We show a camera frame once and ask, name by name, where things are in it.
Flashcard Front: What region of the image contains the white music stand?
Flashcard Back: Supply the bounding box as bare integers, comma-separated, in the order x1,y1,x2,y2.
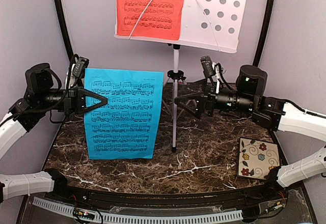
114,0,250,153

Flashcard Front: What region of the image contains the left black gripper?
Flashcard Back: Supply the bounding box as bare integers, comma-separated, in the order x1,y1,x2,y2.
37,86,107,116

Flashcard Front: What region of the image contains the right black frame post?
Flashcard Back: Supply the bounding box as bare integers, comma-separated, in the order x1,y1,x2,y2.
253,0,275,67

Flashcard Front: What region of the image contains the left black frame post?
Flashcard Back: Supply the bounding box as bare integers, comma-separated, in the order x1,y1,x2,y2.
54,0,74,60

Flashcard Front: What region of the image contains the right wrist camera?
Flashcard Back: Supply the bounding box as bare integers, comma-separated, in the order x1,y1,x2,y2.
200,55,225,95

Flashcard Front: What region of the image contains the black frame post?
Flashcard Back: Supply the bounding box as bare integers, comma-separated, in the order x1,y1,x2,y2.
253,0,275,67
54,0,74,60

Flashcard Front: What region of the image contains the white slotted cable duct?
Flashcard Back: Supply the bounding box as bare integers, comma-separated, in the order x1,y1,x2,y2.
32,197,243,223

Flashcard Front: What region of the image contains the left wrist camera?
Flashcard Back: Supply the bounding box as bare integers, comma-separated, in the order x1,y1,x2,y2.
65,54,89,88

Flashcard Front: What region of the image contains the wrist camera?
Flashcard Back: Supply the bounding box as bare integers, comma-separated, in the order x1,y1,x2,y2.
65,54,89,88
200,55,225,95

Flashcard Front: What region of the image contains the red sheet music paper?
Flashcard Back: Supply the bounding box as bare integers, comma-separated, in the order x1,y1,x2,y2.
116,0,184,41

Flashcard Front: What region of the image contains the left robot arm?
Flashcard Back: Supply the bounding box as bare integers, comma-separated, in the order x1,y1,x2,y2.
1,63,108,202

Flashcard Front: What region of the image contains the blue sheet music paper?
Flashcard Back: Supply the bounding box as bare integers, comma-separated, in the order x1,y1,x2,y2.
84,68,164,160

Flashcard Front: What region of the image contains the floral ceramic tile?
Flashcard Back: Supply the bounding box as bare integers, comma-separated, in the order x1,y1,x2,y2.
237,137,280,180

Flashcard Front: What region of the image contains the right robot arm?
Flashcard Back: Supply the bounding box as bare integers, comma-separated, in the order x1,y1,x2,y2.
174,65,325,201

